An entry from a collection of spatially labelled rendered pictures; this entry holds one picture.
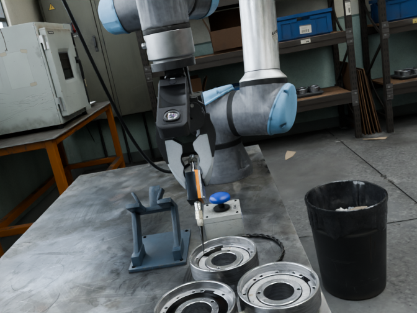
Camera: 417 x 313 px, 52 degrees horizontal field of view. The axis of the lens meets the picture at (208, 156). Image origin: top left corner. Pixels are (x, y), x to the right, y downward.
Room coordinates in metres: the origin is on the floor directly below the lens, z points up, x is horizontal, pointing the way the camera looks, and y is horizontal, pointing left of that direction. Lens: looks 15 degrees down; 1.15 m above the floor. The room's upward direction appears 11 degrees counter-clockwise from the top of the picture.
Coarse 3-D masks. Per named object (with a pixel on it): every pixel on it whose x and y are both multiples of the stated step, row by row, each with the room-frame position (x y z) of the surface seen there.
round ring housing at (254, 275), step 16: (256, 272) 0.52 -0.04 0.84; (272, 272) 0.53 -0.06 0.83; (288, 272) 0.52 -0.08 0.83; (304, 272) 0.51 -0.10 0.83; (240, 288) 0.49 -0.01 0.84; (272, 288) 0.50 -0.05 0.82; (288, 288) 0.49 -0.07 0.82; (240, 304) 0.47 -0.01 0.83; (272, 304) 0.46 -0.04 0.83; (288, 304) 0.45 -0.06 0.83; (304, 304) 0.43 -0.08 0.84; (320, 304) 0.45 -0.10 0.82
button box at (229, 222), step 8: (232, 200) 0.78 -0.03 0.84; (208, 208) 0.76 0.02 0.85; (216, 208) 0.75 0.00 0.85; (224, 208) 0.74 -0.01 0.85; (232, 208) 0.74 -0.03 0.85; (240, 208) 0.74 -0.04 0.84; (208, 216) 0.72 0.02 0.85; (216, 216) 0.72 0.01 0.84; (224, 216) 0.71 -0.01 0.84; (232, 216) 0.71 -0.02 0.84; (240, 216) 0.71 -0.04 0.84; (208, 224) 0.71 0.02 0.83; (216, 224) 0.71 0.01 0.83; (224, 224) 0.71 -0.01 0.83; (232, 224) 0.71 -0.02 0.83; (240, 224) 0.71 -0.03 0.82; (208, 232) 0.72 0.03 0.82; (216, 232) 0.71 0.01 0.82; (224, 232) 0.71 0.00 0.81; (232, 232) 0.71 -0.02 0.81; (240, 232) 0.71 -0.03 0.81
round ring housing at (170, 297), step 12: (180, 288) 0.52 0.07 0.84; (192, 288) 0.52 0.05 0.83; (204, 288) 0.52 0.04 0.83; (216, 288) 0.51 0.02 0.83; (228, 288) 0.49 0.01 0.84; (168, 300) 0.50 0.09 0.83; (192, 300) 0.50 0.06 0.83; (204, 300) 0.49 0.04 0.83; (228, 300) 0.48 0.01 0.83; (156, 312) 0.47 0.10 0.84; (180, 312) 0.47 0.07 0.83; (192, 312) 0.49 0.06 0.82; (204, 312) 0.49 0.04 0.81; (216, 312) 0.46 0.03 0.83; (228, 312) 0.44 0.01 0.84
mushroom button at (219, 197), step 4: (220, 192) 0.76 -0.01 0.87; (224, 192) 0.76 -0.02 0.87; (212, 196) 0.75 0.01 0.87; (216, 196) 0.74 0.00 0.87; (220, 196) 0.74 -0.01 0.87; (224, 196) 0.74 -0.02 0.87; (228, 196) 0.74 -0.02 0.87; (212, 200) 0.74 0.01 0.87; (216, 200) 0.73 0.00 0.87; (220, 200) 0.73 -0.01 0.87; (224, 200) 0.73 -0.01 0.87; (228, 200) 0.74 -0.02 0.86; (220, 204) 0.74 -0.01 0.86
